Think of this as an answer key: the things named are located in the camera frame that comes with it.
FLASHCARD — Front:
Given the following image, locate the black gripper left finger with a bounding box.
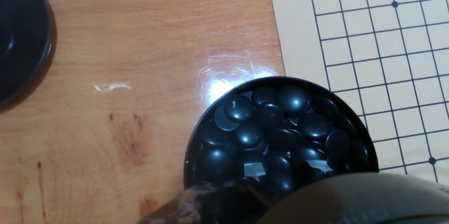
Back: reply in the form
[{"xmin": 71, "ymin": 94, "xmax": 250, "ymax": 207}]
[{"xmin": 241, "ymin": 162, "xmax": 273, "ymax": 214}]

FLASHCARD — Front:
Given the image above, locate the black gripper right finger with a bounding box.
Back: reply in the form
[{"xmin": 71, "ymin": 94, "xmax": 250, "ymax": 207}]
[{"xmin": 303, "ymin": 160, "xmax": 334, "ymax": 183}]

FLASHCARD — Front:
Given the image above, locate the black round bowl lid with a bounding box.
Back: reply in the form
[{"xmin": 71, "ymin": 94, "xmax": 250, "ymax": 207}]
[{"xmin": 0, "ymin": 0, "xmax": 57, "ymax": 112}]

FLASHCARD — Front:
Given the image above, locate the black bowl of go stones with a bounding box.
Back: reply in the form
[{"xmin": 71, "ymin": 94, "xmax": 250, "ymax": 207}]
[{"xmin": 183, "ymin": 75, "xmax": 380, "ymax": 200}]

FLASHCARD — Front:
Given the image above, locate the beige go board mat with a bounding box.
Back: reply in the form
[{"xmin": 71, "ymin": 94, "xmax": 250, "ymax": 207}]
[{"xmin": 266, "ymin": 0, "xmax": 449, "ymax": 187}]

